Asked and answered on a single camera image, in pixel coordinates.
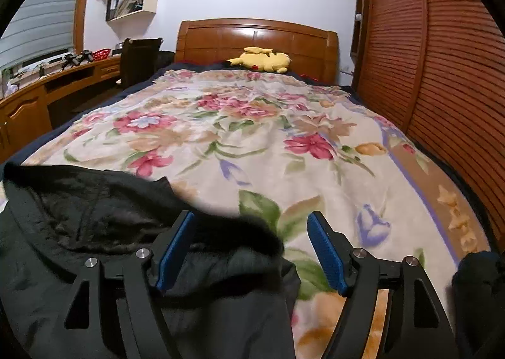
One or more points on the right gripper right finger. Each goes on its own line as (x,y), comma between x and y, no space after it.
(414,323)

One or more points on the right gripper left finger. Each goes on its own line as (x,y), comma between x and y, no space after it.
(112,310)

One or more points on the black jacket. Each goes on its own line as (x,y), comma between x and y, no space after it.
(233,297)

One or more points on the dark folded clothes pile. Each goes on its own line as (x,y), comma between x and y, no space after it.
(478,296)

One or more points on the wooden desk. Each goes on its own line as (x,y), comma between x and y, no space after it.
(25,114)

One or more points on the floral blanket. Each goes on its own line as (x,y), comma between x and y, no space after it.
(278,149)

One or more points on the wooden louvered wardrobe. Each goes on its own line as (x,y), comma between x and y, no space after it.
(435,68)

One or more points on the red basket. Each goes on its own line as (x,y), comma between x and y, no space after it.
(101,55)

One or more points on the dark wooden chair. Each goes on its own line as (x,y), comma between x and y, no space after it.
(141,58)

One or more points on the wooden headboard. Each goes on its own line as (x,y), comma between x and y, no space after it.
(314,52)

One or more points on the yellow plush toy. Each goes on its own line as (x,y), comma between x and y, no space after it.
(262,60)

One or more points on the grey window blind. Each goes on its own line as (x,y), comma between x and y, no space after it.
(38,28)

